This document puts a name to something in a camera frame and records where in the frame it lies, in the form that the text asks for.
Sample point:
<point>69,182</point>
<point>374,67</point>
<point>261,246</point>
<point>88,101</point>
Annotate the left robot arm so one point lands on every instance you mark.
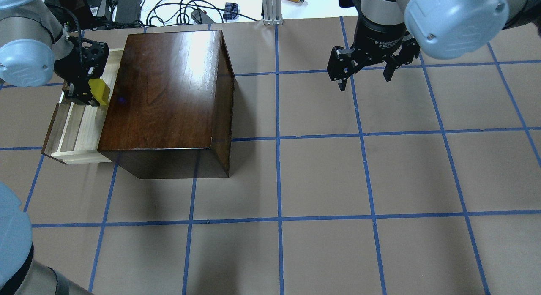
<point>34,47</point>

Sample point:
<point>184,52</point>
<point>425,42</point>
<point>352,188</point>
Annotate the dark wooden drawer cabinet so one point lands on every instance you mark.
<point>170,113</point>

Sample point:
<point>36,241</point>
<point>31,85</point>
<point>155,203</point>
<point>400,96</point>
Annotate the blue small device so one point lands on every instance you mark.
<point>230,11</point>

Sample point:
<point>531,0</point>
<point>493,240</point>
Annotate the black power adapter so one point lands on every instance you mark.
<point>127,11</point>

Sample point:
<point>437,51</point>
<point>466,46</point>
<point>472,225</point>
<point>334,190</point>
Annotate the aluminium frame post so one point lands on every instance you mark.
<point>272,12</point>

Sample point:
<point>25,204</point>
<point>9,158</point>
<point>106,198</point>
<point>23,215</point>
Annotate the light wooden drawer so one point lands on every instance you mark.
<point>74,133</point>

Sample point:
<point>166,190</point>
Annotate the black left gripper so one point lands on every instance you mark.
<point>69,66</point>

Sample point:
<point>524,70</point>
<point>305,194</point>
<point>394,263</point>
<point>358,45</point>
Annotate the yellow block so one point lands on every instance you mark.
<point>100,91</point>

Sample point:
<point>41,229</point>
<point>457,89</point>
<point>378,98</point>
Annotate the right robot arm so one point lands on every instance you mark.
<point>448,29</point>

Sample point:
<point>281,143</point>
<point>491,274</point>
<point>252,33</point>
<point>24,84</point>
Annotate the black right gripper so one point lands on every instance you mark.
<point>379,38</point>

